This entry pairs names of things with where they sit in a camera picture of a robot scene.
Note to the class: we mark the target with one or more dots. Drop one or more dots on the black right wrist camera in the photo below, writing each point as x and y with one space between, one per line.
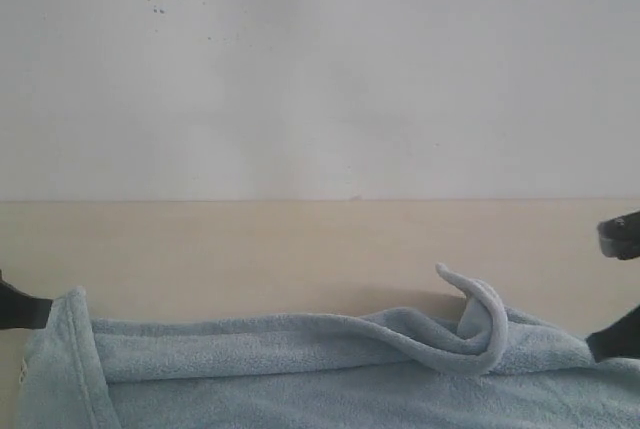
619 237

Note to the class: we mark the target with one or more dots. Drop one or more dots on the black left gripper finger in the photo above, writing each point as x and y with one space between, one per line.
19 310

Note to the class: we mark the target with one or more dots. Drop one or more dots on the light blue fluffy towel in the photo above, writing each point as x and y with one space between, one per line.
494 367

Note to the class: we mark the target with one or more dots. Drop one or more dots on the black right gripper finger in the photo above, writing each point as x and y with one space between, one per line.
619 340

